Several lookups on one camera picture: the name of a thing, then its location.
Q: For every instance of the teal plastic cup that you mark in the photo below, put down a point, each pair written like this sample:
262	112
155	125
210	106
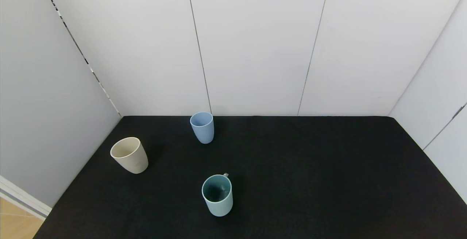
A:
219	207

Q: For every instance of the light blue plastic cup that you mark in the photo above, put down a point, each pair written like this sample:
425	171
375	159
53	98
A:
203	134

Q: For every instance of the beige plastic cup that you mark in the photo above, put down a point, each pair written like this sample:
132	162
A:
133	162

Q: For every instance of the white baseboard strip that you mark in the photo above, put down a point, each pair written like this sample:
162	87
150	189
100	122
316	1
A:
22	199

